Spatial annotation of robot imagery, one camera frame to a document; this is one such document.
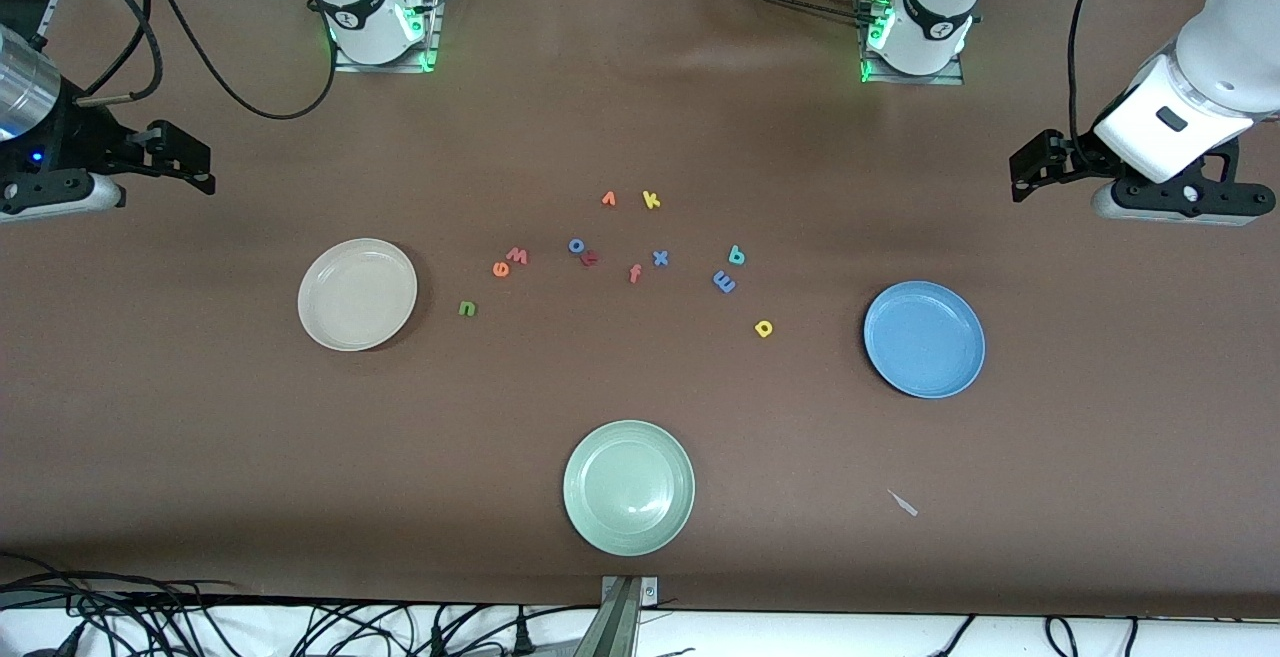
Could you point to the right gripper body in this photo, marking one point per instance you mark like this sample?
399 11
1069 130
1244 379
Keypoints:
72 142

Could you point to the light blue letter m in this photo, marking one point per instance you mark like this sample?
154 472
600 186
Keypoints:
724 282

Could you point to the dark pink letter w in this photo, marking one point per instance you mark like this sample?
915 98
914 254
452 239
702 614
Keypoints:
517 255

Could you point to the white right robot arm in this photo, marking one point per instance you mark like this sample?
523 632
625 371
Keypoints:
365 7

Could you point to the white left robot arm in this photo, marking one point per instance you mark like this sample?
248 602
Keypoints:
935 7

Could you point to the blue round plate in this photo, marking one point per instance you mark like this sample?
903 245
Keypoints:
925 339

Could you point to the beige round plate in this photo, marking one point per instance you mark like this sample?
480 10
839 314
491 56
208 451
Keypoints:
357 295

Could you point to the brown table cover sheet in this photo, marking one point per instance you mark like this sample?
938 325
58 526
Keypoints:
200 437

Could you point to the teal letter b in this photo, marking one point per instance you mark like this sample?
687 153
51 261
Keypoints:
736 256

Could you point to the small white paper scrap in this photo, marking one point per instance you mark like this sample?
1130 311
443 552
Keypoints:
904 504

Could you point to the pale green round plate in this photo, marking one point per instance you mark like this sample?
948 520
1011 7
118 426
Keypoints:
629 488

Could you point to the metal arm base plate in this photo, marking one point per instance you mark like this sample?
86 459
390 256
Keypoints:
433 32
915 80

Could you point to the metal camera stand bracket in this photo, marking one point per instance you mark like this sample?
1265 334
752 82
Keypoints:
622 617

